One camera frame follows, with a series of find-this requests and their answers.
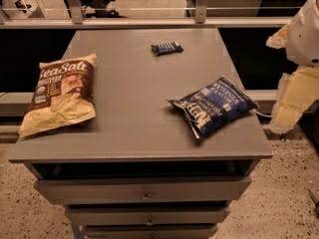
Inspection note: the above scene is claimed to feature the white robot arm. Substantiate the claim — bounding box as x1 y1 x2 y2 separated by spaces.
266 0 319 134

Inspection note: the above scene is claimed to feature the blue chip bag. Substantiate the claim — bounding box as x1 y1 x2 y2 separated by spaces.
168 76 258 139

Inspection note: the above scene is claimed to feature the yellow brown sea salt bag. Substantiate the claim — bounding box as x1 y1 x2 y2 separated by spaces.
19 54 97 136

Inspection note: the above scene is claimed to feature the grey drawer cabinet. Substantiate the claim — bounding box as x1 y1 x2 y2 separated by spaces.
8 28 274 239

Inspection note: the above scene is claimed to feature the small dark blue snack bar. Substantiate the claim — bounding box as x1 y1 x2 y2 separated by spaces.
151 42 183 56

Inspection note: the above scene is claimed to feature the top grey drawer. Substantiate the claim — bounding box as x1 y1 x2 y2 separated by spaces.
34 175 251 205

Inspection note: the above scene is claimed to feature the grey drawer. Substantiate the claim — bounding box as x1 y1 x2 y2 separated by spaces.
66 206 230 226
34 175 251 205
85 224 217 239

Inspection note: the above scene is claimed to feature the middle grey drawer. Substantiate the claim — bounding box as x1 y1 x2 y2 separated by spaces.
66 206 230 226

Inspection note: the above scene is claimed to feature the bottom grey drawer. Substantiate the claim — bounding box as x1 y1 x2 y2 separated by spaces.
85 224 217 239

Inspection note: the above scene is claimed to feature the metal railing frame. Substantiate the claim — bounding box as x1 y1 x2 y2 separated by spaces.
1 0 305 29

